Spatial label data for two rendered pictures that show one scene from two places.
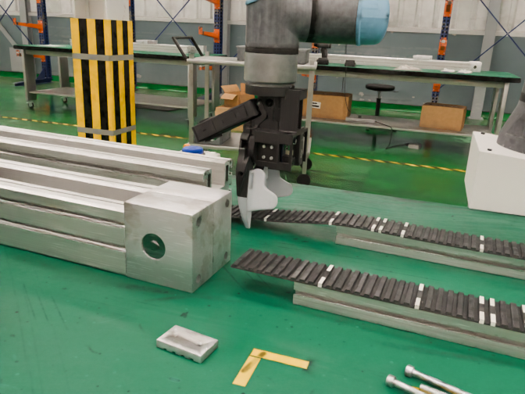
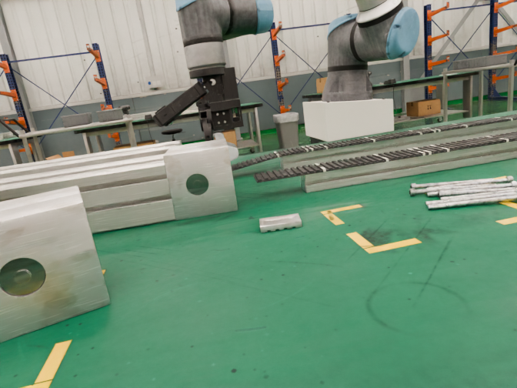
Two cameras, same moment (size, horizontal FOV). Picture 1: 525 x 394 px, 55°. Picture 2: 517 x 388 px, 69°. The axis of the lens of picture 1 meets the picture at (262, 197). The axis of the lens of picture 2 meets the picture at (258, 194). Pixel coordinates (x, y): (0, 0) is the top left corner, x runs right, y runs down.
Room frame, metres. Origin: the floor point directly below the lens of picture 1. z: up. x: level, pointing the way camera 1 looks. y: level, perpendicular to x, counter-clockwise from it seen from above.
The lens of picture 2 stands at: (0.03, 0.27, 0.94)
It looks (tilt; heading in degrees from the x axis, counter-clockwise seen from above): 15 degrees down; 334
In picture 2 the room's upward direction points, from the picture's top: 8 degrees counter-clockwise
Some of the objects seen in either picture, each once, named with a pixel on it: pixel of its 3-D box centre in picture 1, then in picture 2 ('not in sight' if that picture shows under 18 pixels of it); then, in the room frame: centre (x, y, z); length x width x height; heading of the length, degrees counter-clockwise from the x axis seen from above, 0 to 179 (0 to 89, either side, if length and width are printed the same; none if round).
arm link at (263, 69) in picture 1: (271, 69); (205, 58); (0.74, 0.00, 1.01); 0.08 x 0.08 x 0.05
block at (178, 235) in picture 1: (185, 229); (202, 175); (0.59, 0.09, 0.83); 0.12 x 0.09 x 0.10; 159
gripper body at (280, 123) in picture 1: (273, 127); (216, 101); (0.74, -0.01, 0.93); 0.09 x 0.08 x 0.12; 69
